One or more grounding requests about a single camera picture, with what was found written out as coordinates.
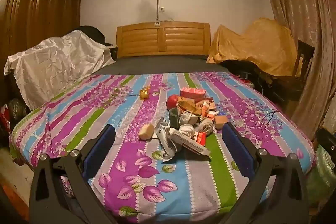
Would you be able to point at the red carton box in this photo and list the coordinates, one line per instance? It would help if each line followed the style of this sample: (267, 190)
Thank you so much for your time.
(193, 92)

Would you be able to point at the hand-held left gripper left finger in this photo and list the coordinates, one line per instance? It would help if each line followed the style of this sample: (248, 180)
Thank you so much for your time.
(101, 150)

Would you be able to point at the orange white packet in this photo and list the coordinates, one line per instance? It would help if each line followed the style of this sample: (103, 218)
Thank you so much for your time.
(210, 114)

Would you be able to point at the beige patterned curtain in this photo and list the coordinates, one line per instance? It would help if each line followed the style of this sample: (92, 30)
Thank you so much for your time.
(302, 3)

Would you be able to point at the crumpled white paper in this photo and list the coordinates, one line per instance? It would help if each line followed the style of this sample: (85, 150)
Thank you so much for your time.
(165, 145)

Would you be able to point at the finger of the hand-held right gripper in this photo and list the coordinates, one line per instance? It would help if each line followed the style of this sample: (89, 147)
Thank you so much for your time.
(325, 138)

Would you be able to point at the brown wooden wardrobe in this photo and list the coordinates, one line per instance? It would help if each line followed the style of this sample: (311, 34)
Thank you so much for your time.
(39, 3)

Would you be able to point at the golden brown carton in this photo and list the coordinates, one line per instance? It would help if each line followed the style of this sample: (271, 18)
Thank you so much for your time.
(187, 106)

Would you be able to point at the dark wooden chair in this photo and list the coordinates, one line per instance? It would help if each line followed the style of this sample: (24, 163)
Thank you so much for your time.
(304, 53)

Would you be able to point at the white power strip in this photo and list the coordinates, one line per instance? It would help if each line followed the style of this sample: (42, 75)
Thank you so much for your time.
(157, 23)

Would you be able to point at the yellow cover cloth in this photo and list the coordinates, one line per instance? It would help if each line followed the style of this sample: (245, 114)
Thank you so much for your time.
(252, 45)

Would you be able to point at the orange printed packet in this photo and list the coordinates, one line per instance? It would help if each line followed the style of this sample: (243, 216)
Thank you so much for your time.
(204, 103)

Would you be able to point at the golden crumpled wrapper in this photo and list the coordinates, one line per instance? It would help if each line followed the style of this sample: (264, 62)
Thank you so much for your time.
(144, 93)

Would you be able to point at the dark bag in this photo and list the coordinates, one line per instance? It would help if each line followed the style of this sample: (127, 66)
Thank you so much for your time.
(16, 108)

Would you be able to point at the floral striped bedsheet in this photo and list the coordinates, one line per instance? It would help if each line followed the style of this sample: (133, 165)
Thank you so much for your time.
(78, 113)

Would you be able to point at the brown block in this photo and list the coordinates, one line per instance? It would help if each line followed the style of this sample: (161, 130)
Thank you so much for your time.
(221, 122)

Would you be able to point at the long white carton box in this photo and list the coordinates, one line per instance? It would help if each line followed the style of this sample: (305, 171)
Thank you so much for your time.
(189, 142)

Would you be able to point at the wooden headboard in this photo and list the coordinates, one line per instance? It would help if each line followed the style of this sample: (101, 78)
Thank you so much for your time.
(141, 40)

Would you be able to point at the red apple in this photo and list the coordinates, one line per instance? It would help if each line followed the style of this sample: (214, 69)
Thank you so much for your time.
(172, 102)

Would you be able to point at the small red box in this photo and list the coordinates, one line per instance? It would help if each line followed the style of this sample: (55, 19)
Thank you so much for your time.
(200, 138)

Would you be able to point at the black clothing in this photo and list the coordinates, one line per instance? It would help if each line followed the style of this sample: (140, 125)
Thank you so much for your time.
(92, 32)

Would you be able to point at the red plastic bag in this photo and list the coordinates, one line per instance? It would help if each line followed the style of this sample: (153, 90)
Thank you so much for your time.
(4, 119)

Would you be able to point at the white satin cover cloth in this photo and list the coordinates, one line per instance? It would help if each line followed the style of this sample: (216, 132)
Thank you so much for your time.
(52, 64)

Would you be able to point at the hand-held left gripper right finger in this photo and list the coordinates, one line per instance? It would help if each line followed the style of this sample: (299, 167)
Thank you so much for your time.
(237, 148)

